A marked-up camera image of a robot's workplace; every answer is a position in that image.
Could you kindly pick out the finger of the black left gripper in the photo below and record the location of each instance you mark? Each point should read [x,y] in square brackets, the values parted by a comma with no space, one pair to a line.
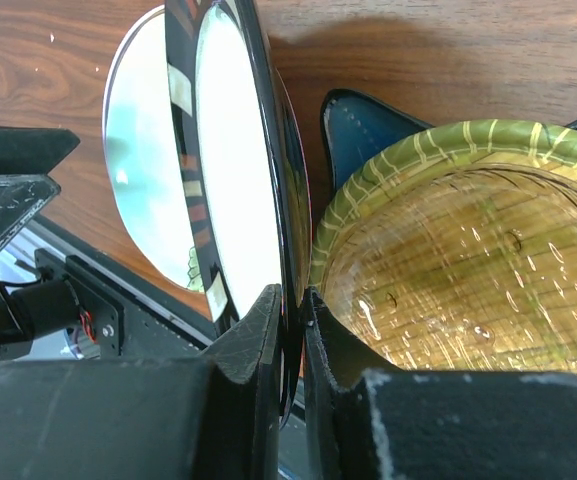
[27,156]

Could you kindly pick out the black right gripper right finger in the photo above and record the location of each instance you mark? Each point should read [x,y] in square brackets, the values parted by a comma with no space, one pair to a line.
[367,419]

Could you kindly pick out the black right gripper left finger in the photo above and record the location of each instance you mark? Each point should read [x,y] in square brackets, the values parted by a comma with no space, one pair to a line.
[211,416]

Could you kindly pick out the mint green flower plate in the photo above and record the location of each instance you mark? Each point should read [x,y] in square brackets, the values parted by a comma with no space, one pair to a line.
[140,153]

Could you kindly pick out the black striped rim plate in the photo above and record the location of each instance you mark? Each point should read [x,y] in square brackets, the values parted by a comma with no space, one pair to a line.
[242,166]

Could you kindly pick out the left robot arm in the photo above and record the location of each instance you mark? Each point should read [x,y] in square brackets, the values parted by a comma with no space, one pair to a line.
[31,310]

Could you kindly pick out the yellow woven pattern plate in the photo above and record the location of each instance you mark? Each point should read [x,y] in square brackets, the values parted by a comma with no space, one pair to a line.
[456,249]

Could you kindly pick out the dark teal star plate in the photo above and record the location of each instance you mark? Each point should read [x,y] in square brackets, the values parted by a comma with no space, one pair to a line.
[371,145]

